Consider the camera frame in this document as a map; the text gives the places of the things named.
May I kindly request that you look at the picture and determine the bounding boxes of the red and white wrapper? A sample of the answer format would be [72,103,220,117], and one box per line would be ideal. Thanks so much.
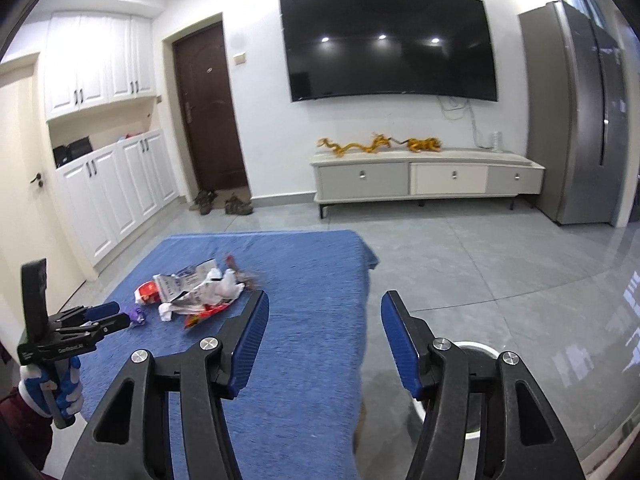
[134,280,164,307]

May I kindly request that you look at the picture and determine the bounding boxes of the grey double-door refrigerator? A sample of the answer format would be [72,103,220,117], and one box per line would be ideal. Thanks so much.
[518,0,632,226]

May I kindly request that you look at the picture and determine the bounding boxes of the person's left forearm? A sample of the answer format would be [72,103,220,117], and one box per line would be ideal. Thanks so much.
[0,389,54,472]

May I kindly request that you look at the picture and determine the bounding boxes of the person's left hand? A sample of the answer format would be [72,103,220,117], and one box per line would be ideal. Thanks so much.
[18,357,84,419]

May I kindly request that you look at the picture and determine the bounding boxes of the white and grey television cabinet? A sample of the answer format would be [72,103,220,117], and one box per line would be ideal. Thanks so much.
[310,147,547,219]

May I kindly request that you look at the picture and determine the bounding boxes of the dark brown wrapper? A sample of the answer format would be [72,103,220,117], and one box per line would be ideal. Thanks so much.
[225,255,264,292]

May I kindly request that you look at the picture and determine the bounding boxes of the long golden dragon figurine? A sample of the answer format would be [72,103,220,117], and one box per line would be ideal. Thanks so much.
[318,132,394,157]

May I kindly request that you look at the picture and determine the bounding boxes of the white tissue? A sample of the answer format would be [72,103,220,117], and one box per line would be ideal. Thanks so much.
[202,267,246,306]

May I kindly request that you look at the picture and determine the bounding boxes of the black boxes on shelf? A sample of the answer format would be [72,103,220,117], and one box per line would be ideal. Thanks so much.
[52,137,94,167]

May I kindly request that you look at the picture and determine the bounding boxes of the white base cabinet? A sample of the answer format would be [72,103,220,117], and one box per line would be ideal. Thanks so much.
[54,128,180,269]

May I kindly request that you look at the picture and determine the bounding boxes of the blue fluffy mat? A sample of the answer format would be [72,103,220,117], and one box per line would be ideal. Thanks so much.
[75,230,379,480]

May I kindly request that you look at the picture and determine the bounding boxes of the white hanging cable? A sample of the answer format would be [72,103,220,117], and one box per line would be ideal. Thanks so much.
[439,94,482,149]

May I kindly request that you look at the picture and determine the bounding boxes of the white printed packet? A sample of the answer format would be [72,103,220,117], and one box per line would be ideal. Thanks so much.
[152,258,221,312]

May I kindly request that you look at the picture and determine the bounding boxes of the white round waste bin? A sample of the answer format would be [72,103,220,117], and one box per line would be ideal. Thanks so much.
[417,340,501,443]

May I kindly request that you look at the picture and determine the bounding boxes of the white wall cabinet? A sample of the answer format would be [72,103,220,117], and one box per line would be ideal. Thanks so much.
[44,12,157,121]

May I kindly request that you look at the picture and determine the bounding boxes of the short golden animal figurine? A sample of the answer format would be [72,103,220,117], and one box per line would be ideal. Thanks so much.
[406,137,444,154]

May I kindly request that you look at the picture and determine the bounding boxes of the cream interior door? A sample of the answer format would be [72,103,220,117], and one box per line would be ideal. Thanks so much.
[0,52,85,313]

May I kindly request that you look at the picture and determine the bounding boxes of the red snack wrapper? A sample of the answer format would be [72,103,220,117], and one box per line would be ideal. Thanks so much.
[182,300,236,331]

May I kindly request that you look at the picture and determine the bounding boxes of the black wall television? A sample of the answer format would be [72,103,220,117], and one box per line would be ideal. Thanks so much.
[279,0,500,104]

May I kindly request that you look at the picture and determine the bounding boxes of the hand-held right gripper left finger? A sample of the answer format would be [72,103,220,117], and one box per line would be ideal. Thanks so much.
[65,290,271,480]

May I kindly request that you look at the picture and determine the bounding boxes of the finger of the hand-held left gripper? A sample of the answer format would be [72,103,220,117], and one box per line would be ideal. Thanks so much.
[52,312,134,343]
[47,301,121,327]

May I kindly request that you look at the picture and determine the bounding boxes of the dark brown entrance door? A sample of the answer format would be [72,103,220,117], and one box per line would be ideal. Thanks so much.
[171,22,249,192]

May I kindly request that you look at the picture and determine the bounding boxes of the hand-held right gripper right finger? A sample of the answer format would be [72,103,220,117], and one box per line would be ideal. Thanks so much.
[380,290,586,480]

